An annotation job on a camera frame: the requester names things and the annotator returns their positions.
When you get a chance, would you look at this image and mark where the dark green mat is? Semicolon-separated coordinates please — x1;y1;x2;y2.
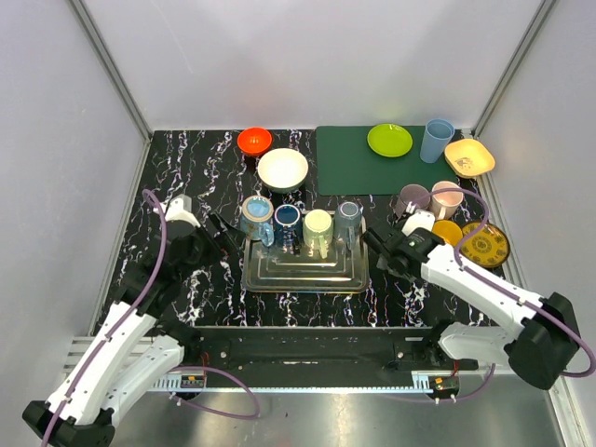
315;126;456;196

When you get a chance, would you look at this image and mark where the light blue tumbler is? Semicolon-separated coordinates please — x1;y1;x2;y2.
420;118;454;164

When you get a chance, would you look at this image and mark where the lime green plate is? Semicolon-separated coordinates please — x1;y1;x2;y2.
367;123;413;158

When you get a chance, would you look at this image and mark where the white ceramic bowl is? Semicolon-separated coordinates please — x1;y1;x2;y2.
257;148;309;194

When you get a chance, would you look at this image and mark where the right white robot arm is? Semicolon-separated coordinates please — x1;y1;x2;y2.
362;225;580;390

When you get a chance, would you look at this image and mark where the grey-blue ceramic mug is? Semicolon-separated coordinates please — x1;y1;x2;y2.
333;201;362;251

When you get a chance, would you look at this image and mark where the silver metal tray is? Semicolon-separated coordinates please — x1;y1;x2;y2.
242;239;370;293

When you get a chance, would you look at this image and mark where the pink mug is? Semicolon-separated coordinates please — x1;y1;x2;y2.
429;181;464;221

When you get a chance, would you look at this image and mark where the blue mug yellow inside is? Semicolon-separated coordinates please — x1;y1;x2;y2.
240;196;275;247

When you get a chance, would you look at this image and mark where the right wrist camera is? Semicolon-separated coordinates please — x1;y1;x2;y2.
401;203;436;237

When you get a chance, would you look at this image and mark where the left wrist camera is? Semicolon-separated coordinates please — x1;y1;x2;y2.
165;194;201;228

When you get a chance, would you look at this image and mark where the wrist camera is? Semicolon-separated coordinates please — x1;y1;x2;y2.
401;203;436;237
165;194;201;228

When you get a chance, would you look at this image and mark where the light green mug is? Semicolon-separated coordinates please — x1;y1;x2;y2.
303;210;333;259

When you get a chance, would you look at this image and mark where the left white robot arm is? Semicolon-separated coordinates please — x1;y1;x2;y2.
22;211;245;446

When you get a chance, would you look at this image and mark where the small yellow bowl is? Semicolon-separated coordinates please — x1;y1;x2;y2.
432;220;463;247

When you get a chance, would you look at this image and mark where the yellow square dish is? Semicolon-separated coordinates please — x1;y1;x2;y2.
444;139;495;179

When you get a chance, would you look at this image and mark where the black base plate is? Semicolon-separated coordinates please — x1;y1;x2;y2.
191;327;478;390

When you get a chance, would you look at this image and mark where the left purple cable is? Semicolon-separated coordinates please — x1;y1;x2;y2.
40;188;261;447

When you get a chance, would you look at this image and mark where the translucent purple cup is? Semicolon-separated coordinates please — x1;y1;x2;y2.
394;183;431;220

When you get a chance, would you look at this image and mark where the orange red bowl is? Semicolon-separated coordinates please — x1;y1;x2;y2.
237;127;273;156

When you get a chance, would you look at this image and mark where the dark blue mug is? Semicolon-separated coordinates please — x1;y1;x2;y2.
273;204;303;254

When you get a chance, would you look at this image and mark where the black gold patterned plate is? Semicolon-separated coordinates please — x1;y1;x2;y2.
461;223;510;269

